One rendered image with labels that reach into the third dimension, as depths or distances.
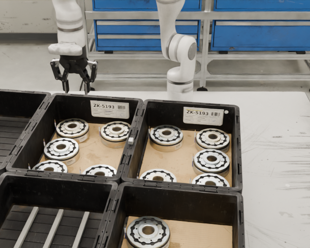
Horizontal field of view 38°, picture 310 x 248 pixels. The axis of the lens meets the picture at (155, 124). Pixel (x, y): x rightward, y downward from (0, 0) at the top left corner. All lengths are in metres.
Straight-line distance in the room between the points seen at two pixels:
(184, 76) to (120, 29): 1.67
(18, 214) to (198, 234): 0.46
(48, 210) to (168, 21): 0.68
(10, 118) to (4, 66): 2.32
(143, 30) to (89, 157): 1.88
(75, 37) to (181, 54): 0.39
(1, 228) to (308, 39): 2.59
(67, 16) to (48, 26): 2.93
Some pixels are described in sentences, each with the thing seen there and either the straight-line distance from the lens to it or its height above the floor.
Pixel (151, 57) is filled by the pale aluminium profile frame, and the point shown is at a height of 0.28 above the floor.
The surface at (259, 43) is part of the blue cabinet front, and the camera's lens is 3.26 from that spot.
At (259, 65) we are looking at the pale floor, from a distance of 3.81.
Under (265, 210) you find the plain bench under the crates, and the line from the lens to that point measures 1.42.
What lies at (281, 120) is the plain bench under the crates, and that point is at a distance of 1.82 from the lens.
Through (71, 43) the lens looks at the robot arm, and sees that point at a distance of 1.27.
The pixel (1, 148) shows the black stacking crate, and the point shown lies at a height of 0.83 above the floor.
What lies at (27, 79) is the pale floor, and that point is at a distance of 3.64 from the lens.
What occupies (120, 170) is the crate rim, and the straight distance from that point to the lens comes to 1.16.
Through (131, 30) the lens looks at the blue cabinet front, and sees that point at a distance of 3.16.
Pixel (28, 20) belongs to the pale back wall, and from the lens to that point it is 4.19.
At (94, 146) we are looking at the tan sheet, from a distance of 1.41.
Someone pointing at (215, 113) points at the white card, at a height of 0.90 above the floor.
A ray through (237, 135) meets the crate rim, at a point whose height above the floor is 0.93.
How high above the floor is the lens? 1.67
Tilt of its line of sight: 34 degrees down
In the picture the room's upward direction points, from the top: straight up
